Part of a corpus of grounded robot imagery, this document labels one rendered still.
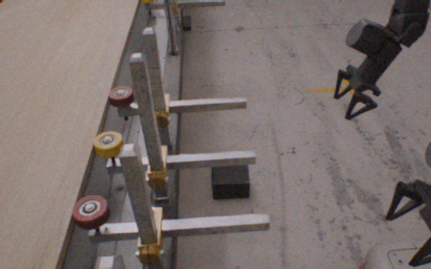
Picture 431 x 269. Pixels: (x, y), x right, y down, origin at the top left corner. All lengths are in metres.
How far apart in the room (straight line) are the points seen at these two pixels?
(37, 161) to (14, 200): 0.14
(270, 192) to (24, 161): 1.39
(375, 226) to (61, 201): 1.56
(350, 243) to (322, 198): 0.30
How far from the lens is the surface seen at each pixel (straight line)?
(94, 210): 0.95
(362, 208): 2.19
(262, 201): 2.14
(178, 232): 0.98
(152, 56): 1.19
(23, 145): 1.22
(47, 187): 1.05
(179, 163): 1.15
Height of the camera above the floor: 1.57
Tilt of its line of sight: 38 degrees down
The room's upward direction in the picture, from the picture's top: 3 degrees counter-clockwise
